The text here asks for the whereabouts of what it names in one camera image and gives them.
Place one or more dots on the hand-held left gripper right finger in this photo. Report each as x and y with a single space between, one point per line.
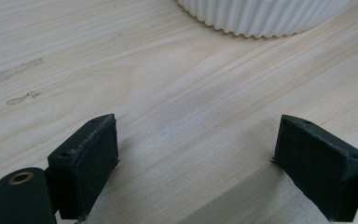
320 168

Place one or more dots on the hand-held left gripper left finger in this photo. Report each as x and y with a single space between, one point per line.
84 168

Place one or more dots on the white plastic basket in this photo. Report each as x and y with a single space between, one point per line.
261 15

